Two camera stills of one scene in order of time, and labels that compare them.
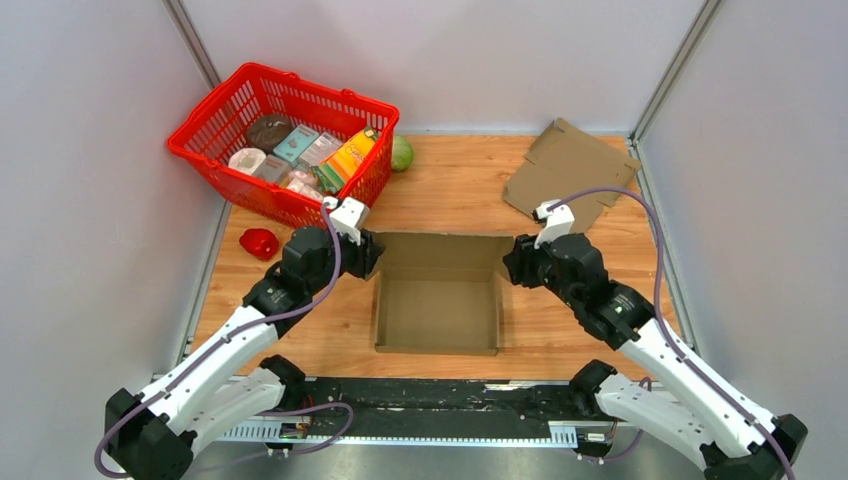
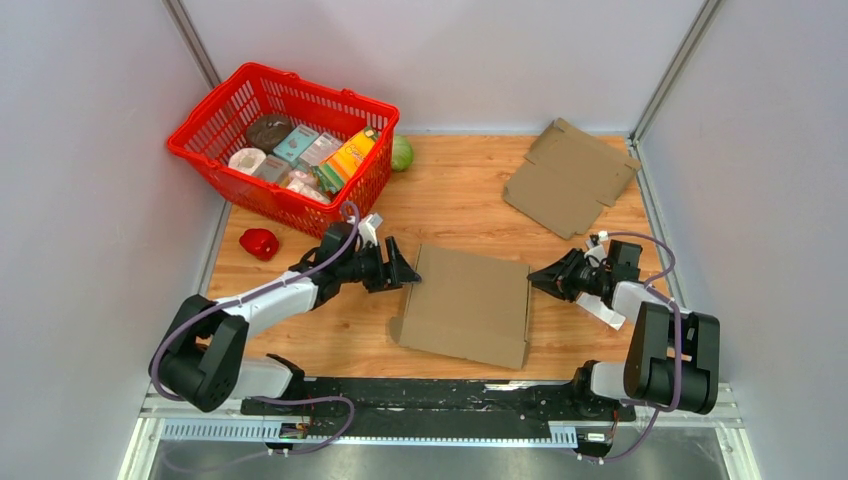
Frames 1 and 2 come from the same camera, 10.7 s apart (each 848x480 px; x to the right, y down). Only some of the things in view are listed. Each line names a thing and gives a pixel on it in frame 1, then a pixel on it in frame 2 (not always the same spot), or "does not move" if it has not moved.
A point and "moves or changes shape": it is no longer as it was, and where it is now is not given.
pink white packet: [305, 183] does not move
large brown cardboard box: [439, 293] moves or changes shape
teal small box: [296, 146] does not move
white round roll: [247, 159] does not move
